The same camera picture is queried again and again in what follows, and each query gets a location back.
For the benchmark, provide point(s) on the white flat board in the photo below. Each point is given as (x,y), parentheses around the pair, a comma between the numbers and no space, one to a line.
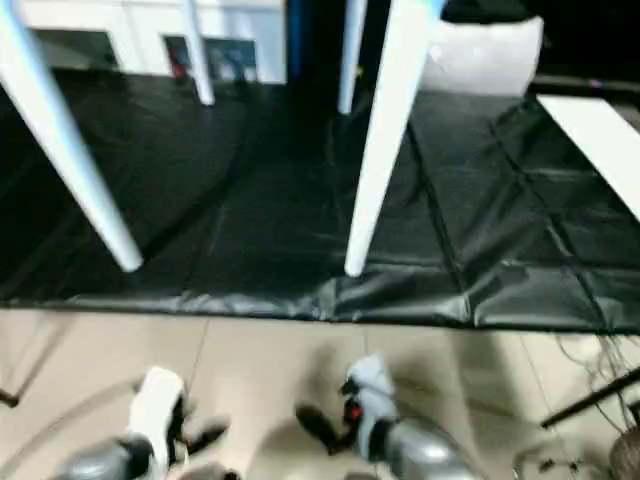
(595,145)

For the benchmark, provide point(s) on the grey padded backrest cushion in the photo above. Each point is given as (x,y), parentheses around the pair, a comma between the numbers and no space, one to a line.
(490,60)

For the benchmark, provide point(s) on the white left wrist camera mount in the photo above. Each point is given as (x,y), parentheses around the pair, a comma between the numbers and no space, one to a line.
(155,410)

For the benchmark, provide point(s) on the black stand leg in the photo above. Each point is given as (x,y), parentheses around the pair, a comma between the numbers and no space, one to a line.
(590,400)

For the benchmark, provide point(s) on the black rod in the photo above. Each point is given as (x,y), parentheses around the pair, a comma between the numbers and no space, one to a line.
(585,82)

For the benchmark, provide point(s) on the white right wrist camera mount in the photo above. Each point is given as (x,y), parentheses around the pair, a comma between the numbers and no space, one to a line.
(375,390)

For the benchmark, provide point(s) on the brown woven basket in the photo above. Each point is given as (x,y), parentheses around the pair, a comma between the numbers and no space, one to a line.
(627,455)

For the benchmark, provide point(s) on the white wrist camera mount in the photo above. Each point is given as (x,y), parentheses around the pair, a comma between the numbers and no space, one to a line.
(375,390)
(155,410)

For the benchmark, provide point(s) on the red figurine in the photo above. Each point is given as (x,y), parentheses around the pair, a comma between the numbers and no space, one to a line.
(175,62)

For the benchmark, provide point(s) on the chrome tube frame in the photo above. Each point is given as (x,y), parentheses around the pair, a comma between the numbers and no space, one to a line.
(550,462)

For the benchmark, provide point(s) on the black furniture with gold label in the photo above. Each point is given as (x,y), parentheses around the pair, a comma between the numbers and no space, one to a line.
(320,40)

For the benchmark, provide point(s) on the white glass-door cabinet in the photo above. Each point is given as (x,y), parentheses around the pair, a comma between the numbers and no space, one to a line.
(135,35)

